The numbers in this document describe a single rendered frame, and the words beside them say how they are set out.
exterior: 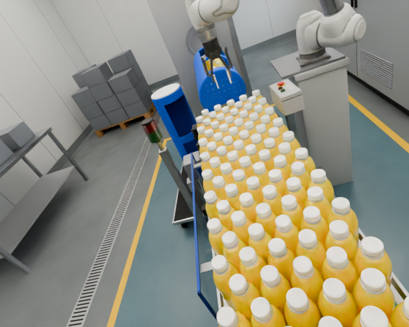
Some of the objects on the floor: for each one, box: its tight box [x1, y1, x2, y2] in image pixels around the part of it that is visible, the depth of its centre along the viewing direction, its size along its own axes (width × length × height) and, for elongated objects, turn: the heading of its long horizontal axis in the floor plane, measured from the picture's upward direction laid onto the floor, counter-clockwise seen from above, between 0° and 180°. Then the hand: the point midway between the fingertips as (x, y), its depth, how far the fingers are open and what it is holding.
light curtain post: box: [226, 16, 253, 98], centre depth 282 cm, size 6×6×170 cm
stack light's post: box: [159, 147, 193, 214], centre depth 151 cm, size 4×4×110 cm
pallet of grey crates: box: [71, 49, 156, 138], centre depth 509 cm, size 120×80×119 cm
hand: (223, 80), depth 131 cm, fingers open, 6 cm apart
